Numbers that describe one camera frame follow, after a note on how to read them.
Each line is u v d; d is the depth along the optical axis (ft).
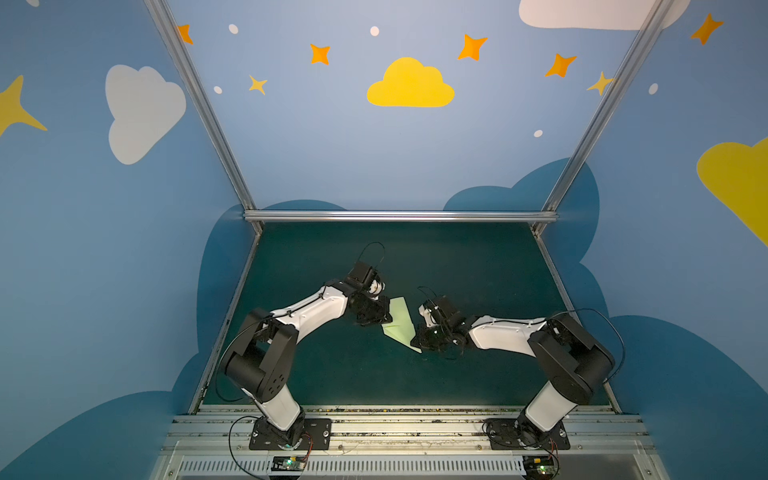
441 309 2.41
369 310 2.50
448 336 2.35
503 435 2.49
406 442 2.44
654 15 2.29
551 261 3.87
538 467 2.35
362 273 2.41
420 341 2.63
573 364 1.53
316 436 2.41
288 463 2.35
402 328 3.06
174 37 2.36
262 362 1.49
